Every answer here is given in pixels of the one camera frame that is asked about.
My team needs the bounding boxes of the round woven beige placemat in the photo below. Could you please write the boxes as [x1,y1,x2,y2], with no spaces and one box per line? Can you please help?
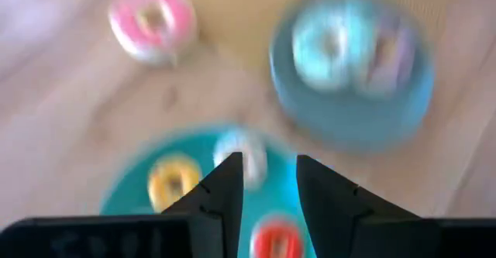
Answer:
[174,0,446,77]

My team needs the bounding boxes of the light blue chocolate-striped donut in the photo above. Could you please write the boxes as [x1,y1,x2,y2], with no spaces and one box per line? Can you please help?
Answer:
[290,5,373,92]

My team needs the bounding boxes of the small red frosted donut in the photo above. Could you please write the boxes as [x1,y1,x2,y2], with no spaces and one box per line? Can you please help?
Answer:
[250,215,305,258]

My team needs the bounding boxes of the large pink frosted donut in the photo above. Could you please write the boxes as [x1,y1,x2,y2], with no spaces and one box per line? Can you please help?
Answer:
[108,0,198,67]

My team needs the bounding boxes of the purple frosted donut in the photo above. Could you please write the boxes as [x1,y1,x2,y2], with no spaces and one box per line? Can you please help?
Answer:
[358,12,422,98]

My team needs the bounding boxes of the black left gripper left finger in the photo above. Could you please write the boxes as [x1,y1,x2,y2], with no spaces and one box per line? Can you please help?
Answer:
[161,152,244,258]

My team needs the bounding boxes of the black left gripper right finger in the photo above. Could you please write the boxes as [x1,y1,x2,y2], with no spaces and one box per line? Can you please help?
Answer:
[296,155,441,258]

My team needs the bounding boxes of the blue bowl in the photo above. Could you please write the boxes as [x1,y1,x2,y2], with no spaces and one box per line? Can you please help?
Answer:
[269,0,435,154]

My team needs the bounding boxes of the small white frosted donut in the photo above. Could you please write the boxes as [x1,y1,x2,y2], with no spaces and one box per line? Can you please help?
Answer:
[212,128,268,191]

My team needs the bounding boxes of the small yellow frosted donut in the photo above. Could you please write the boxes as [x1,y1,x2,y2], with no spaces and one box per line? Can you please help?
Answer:
[146,155,203,214]

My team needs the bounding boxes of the turquoise plastic plate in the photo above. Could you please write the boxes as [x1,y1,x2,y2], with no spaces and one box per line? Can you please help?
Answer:
[98,128,322,258]

